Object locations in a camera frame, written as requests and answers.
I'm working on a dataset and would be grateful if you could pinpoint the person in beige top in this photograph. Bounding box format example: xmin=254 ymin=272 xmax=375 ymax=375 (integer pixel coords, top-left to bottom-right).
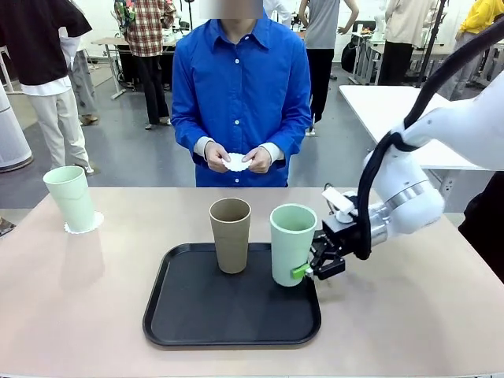
xmin=380 ymin=0 xmax=438 ymax=86

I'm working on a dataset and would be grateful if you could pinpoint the white table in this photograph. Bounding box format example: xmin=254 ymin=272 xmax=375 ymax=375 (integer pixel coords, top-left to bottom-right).
xmin=338 ymin=84 xmax=504 ymax=198

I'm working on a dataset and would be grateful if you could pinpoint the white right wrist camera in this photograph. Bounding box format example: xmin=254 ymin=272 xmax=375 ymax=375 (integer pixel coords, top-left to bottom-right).
xmin=321 ymin=187 xmax=354 ymax=221

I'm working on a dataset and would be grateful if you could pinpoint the person in blue shirt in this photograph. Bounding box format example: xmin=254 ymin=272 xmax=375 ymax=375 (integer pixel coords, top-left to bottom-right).
xmin=171 ymin=0 xmax=312 ymax=188

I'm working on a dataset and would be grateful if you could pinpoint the black bag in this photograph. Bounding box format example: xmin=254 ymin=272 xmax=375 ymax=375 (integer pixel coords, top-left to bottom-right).
xmin=340 ymin=41 xmax=358 ymax=74

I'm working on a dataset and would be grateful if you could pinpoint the brown cup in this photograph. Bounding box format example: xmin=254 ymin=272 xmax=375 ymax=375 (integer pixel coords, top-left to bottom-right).
xmin=208 ymin=198 xmax=252 ymax=275

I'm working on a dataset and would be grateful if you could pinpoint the black tripod stand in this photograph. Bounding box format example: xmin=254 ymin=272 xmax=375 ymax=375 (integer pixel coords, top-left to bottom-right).
xmin=417 ymin=0 xmax=450 ymax=86

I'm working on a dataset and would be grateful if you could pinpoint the seated person in black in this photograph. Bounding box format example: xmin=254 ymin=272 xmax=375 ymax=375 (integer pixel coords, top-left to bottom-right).
xmin=458 ymin=171 xmax=504 ymax=276

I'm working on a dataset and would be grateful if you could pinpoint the black plastic tray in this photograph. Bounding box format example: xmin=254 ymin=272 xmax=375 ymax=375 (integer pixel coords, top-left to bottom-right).
xmin=141 ymin=242 xmax=322 ymax=347

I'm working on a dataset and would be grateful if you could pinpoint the person's right hand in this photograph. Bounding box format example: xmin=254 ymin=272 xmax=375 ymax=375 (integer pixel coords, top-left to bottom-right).
xmin=204 ymin=141 xmax=232 ymax=173

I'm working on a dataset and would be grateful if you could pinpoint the person in plaid shirt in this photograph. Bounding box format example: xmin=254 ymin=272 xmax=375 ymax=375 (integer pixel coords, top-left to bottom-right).
xmin=113 ymin=0 xmax=177 ymax=131

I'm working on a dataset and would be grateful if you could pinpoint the person's left hand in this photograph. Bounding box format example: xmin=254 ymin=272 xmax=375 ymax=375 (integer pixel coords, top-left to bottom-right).
xmin=242 ymin=146 xmax=272 ymax=174

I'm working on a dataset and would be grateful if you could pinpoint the person in yellow hoodie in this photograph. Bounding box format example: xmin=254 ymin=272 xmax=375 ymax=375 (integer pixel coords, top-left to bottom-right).
xmin=436 ymin=0 xmax=501 ymax=102

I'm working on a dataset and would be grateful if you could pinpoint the white doily coaster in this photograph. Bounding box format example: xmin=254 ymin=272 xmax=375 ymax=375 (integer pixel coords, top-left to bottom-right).
xmin=220 ymin=152 xmax=251 ymax=173
xmin=62 ymin=211 xmax=106 ymax=236

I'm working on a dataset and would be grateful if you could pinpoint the person in black top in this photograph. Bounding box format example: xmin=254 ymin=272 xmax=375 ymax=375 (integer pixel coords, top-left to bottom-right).
xmin=0 ymin=0 xmax=95 ymax=174

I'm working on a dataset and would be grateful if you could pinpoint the person in grey t-shirt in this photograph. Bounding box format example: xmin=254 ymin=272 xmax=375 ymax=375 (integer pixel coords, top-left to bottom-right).
xmin=298 ymin=0 xmax=343 ymax=123

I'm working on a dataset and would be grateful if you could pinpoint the white cylindrical air purifier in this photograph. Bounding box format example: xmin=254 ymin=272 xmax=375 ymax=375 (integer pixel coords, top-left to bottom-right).
xmin=0 ymin=84 xmax=32 ymax=170

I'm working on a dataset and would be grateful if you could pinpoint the light green cup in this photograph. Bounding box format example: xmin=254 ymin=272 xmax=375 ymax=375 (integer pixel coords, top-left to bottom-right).
xmin=42 ymin=165 xmax=97 ymax=234
xmin=269 ymin=203 xmax=318 ymax=287

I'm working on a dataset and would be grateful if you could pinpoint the person's right forearm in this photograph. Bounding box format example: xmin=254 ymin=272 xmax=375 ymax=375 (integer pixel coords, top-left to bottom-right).
xmin=172 ymin=113 xmax=216 ymax=162

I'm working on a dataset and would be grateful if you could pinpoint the wooden desk with white leg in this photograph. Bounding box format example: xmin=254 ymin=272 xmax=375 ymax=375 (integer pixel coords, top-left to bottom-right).
xmin=91 ymin=36 xmax=131 ymax=100

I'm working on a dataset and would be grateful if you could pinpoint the person in grey trousers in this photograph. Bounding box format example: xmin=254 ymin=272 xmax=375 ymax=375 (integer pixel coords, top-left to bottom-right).
xmin=58 ymin=27 xmax=100 ymax=126

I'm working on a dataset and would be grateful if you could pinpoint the black sleeved arm cable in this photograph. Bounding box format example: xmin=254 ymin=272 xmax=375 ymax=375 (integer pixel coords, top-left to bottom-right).
xmin=356 ymin=29 xmax=504 ymax=261

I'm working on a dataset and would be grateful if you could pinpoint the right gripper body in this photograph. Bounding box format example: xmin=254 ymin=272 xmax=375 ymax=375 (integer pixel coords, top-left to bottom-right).
xmin=321 ymin=216 xmax=369 ymax=259

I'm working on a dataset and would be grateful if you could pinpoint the person's left forearm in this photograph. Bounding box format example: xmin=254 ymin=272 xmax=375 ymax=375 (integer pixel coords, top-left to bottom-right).
xmin=259 ymin=113 xmax=312 ymax=162

